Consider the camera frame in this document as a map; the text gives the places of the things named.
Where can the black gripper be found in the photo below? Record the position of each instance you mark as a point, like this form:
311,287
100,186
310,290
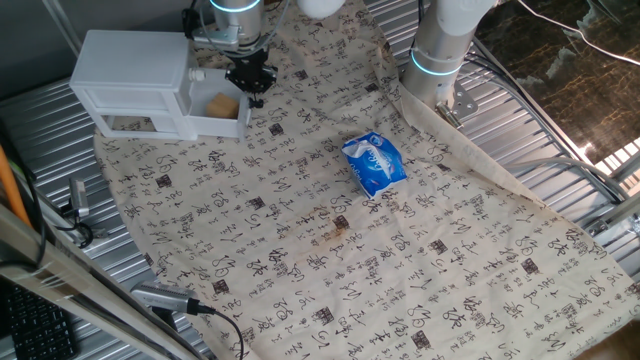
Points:
250,60

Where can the black drawer knob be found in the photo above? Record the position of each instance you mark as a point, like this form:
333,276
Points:
256,103

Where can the light wooden cube block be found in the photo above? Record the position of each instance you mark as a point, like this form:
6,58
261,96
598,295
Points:
222,106

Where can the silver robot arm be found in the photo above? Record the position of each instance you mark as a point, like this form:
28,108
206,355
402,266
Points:
440,35

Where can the white drawer knob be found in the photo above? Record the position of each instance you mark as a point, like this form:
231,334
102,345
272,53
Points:
196,75

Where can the white plastic drawer cabinet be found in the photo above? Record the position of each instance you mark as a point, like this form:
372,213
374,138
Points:
130,60

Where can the blue tissue pack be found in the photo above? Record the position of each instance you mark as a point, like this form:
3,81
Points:
375,170

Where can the beige calligraphy print cloth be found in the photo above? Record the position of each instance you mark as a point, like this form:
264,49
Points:
350,275

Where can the orange pole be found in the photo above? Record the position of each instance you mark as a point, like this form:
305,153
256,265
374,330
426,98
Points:
12,190

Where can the black keyboard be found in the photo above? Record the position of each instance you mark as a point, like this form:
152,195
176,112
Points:
40,325

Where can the grey metal frame post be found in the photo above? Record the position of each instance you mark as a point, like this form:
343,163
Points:
62,30

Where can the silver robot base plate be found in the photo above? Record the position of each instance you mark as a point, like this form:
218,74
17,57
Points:
462,102

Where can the large silver camera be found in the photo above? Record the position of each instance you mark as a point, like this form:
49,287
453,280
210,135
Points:
165,297

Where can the aluminium frame beam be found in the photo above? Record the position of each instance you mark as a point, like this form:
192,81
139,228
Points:
75,280

